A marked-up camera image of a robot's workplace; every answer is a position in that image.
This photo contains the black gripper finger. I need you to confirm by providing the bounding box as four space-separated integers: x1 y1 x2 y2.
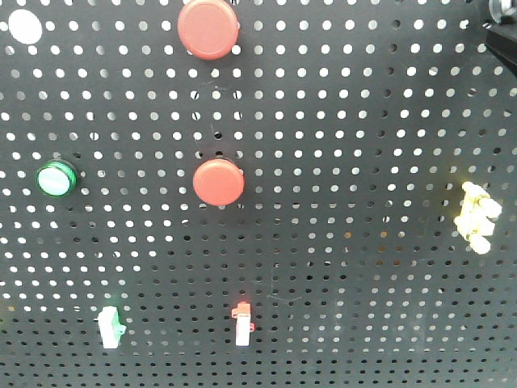
485 24 516 71

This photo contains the clear knob at top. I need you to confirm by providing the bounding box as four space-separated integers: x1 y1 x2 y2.
488 0 516 23

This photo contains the yellow star knob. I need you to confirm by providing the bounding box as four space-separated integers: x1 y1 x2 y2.
454 181 502 255

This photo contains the upper red round button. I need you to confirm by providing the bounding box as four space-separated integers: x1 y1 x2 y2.
177 0 239 61

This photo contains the red round button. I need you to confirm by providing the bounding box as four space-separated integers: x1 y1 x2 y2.
177 0 239 61
192 158 245 206

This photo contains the lower red round button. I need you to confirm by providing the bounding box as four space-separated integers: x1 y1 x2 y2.
192 158 245 206

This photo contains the black perforated pegboard panel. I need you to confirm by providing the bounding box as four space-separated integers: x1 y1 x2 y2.
1 1 516 387

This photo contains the green round button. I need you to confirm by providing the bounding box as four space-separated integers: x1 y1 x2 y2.
36 159 78 197

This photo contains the red-tipped white toggle switch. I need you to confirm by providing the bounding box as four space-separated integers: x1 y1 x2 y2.
231 302 255 347

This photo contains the green-tipped white toggle switch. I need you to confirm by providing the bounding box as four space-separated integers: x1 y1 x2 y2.
97 306 126 349

